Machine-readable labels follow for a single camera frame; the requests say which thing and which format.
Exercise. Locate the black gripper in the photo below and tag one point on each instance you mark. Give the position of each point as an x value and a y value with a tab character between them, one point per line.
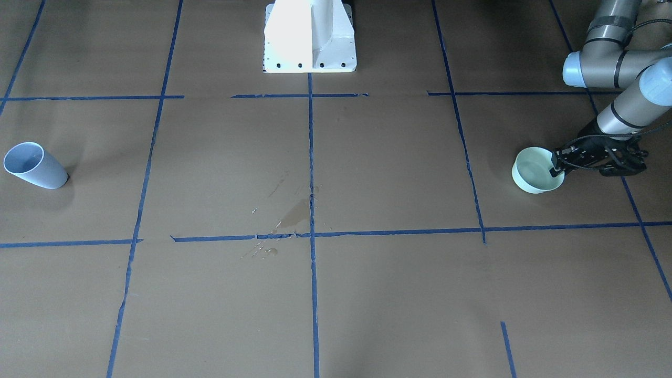
586	138

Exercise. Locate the mint green bowl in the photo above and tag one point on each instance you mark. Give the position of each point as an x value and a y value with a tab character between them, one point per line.
533	171

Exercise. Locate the light blue plastic cup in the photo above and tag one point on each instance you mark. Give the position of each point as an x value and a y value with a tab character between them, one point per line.
30	162

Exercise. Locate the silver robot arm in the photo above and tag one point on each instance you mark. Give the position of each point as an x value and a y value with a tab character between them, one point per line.
605	61

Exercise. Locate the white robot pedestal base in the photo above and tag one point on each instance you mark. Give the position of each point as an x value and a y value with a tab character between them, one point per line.
309	36

